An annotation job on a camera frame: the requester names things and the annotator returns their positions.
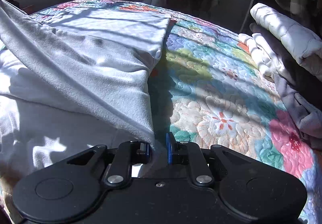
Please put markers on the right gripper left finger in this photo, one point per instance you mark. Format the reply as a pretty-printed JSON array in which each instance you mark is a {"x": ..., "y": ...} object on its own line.
[{"x": 127, "y": 155}]

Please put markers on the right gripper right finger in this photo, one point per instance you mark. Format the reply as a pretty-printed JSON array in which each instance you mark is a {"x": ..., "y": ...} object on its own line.
[{"x": 189, "y": 155}]

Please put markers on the white sweatshirt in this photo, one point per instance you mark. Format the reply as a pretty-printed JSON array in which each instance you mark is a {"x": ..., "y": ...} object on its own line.
[{"x": 76, "y": 81}]

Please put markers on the white folded clothes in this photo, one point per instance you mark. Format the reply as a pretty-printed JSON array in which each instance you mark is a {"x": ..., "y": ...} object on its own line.
[{"x": 266, "y": 60}]

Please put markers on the colourful floral quilt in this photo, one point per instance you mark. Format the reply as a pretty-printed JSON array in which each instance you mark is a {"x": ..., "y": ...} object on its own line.
[{"x": 206, "y": 89}]

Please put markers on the grey folded garment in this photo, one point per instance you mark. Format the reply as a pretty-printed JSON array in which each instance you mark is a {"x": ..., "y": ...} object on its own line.
[{"x": 305, "y": 116}]

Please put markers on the white padded blanket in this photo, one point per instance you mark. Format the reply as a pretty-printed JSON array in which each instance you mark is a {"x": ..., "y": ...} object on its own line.
[{"x": 301, "y": 43}]

